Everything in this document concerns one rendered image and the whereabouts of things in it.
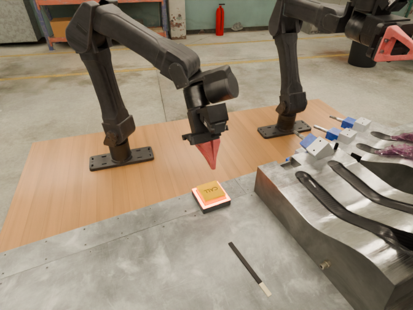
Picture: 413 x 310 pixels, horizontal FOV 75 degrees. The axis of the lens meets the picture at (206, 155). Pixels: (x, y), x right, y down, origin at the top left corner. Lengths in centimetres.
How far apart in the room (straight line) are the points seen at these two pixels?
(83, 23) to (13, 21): 525
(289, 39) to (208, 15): 506
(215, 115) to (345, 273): 39
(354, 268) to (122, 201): 56
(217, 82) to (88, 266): 48
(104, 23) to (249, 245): 59
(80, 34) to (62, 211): 44
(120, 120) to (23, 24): 517
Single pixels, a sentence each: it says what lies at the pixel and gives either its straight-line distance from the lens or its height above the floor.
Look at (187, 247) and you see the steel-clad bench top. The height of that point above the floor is 80.
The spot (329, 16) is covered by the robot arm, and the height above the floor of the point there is 121.
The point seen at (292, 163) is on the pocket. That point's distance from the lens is 78.
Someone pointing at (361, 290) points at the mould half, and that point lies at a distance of 60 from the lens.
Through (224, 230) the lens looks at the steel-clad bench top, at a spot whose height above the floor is 80.
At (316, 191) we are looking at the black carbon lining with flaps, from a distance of 70.
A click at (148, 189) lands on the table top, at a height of 80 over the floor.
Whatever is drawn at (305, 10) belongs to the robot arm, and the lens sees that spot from 90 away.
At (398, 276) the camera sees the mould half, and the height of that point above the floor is 93.
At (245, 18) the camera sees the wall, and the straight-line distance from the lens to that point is 624.
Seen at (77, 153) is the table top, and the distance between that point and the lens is 100.
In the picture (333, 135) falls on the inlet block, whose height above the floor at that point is 87.
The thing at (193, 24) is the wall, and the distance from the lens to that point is 598.
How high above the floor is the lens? 134
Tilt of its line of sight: 37 degrees down
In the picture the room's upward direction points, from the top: straight up
